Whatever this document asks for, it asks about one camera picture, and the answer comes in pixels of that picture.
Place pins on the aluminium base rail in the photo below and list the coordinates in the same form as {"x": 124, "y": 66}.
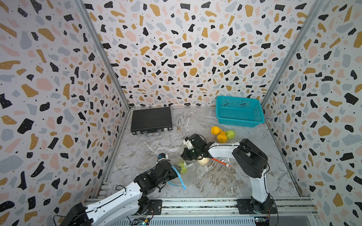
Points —
{"x": 292, "y": 211}

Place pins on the beige round fruit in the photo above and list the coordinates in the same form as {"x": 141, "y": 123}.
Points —
{"x": 203, "y": 161}

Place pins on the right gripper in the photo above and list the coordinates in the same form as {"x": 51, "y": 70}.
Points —
{"x": 185, "y": 155}

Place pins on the clear red zip-top bag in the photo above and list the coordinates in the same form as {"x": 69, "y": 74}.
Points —
{"x": 221, "y": 162}

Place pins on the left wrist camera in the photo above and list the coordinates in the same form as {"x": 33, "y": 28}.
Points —
{"x": 162, "y": 157}

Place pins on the black briefcase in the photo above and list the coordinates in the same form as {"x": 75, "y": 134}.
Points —
{"x": 152, "y": 121}

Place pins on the yellow lemon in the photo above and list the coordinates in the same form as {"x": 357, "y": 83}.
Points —
{"x": 216, "y": 130}

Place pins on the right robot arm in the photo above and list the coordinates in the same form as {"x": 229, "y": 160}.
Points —
{"x": 252, "y": 161}

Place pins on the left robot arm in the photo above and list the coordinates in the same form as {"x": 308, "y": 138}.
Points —
{"x": 131, "y": 199}

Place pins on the green lime fruit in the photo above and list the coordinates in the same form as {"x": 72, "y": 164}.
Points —
{"x": 230, "y": 134}

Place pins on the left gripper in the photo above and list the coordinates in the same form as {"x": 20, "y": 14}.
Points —
{"x": 174, "y": 174}

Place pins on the clear blue zip-top bag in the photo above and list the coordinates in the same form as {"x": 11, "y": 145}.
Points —
{"x": 189, "y": 173}

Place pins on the green circuit board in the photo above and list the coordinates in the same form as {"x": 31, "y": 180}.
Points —
{"x": 140, "y": 222}

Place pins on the teal plastic basket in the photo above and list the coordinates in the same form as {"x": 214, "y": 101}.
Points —
{"x": 236, "y": 111}

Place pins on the orange fruit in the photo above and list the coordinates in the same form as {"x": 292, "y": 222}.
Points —
{"x": 222, "y": 137}

